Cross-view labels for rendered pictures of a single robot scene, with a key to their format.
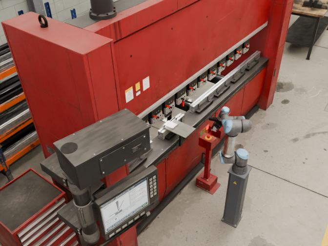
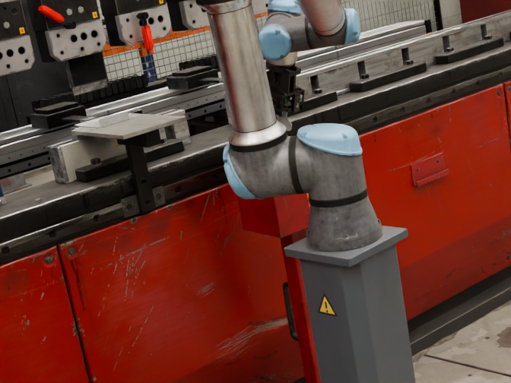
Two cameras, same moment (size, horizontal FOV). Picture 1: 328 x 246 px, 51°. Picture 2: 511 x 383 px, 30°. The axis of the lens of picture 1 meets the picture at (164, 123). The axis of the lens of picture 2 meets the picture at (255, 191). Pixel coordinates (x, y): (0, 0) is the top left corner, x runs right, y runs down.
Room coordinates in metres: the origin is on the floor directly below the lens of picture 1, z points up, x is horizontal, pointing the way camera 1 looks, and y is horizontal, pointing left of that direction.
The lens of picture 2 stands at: (0.53, -1.04, 1.37)
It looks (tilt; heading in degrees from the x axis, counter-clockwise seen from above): 15 degrees down; 15
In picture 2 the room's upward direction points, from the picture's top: 10 degrees counter-clockwise
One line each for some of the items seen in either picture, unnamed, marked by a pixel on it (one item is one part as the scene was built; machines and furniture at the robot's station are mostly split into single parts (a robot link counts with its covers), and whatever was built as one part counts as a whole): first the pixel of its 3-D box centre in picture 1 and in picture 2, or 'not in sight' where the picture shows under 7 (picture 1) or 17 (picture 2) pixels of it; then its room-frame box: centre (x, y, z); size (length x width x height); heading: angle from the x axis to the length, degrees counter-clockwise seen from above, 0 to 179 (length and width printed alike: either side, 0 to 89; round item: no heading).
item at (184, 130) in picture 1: (180, 128); (127, 125); (2.70, -0.16, 1.00); 0.26 x 0.18 x 0.01; 51
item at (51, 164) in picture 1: (77, 156); not in sight; (1.61, 0.56, 1.67); 0.40 x 0.24 x 0.07; 141
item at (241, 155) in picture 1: (240, 156); (328, 159); (2.32, -0.71, 0.94); 0.13 x 0.12 x 0.14; 89
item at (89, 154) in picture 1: (111, 185); not in sight; (1.49, 0.35, 1.53); 0.51 x 0.25 x 0.85; 130
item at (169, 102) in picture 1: (166, 103); (67, 23); (2.77, -0.03, 1.26); 0.15 x 0.09 x 0.17; 141
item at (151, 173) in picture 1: (126, 199); not in sight; (1.45, 0.26, 1.42); 0.45 x 0.12 x 0.36; 130
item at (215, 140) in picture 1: (209, 137); (285, 189); (2.84, -0.49, 0.75); 0.20 x 0.16 x 0.18; 141
